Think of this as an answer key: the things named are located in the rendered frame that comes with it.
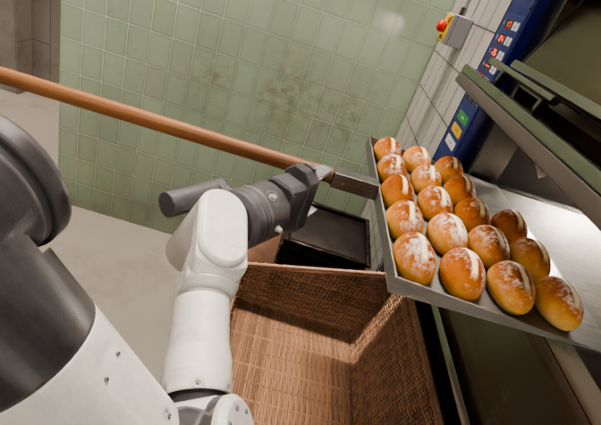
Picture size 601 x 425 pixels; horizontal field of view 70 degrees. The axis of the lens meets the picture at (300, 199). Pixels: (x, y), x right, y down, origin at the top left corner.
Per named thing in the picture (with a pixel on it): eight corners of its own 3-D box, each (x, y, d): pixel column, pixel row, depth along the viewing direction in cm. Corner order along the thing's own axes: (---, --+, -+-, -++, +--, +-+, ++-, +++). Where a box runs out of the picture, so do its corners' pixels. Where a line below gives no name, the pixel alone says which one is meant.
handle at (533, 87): (475, 79, 99) (481, 82, 99) (529, 126, 70) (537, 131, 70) (491, 55, 96) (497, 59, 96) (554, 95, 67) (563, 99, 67)
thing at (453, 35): (453, 45, 158) (467, 17, 153) (460, 50, 149) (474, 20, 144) (435, 38, 157) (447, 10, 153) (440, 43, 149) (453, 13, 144)
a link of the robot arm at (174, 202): (283, 224, 59) (220, 250, 50) (244, 260, 65) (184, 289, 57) (239, 159, 61) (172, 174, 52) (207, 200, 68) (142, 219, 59)
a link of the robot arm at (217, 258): (249, 195, 56) (250, 288, 48) (218, 230, 62) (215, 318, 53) (203, 179, 53) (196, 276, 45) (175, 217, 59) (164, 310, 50)
